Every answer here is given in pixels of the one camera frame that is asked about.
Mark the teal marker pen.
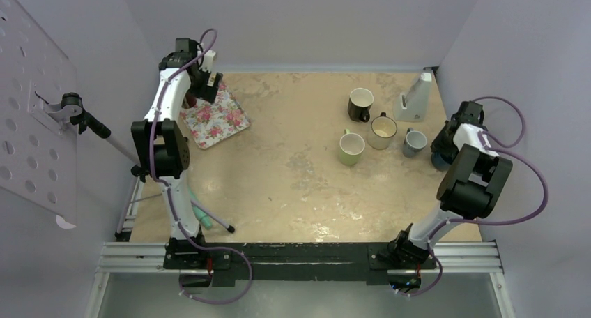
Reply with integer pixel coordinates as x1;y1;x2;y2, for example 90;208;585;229
190;192;213;229

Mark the perforated white panel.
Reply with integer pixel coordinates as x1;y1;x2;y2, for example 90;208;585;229
1;0;77;228

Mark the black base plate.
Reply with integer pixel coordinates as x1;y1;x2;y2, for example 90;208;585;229
163;242;436;287

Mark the grey blue mug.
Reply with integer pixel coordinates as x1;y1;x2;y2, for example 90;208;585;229
402;128;427;158

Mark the white wedge stand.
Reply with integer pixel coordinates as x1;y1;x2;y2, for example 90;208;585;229
393;70;433;122

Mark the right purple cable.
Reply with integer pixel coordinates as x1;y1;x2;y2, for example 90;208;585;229
397;96;551;298

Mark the light green mug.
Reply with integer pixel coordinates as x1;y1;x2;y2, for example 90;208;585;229
339;129;366;166

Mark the dark brown mug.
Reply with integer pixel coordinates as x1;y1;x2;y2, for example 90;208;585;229
182;92;197;109

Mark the glossy black mug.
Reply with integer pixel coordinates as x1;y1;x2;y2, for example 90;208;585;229
347;88;374;123

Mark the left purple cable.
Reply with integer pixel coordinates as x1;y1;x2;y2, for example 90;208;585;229
148;28;255;307

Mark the dark blue mug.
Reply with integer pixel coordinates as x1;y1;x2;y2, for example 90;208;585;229
430;152;454;172

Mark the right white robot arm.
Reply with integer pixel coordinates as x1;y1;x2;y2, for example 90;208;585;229
386;101;513;267

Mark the purple cable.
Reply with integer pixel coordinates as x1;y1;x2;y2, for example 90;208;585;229
148;28;255;307
397;96;551;298

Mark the floral pattern tray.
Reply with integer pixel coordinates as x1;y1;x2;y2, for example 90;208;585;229
180;82;251;150

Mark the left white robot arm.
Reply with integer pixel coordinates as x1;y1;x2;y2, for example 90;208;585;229
130;38;222;271

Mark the beige cream mug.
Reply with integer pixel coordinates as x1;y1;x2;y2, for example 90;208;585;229
367;112;398;150

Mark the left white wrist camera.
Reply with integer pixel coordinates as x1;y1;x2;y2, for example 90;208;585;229
199;50;217;87

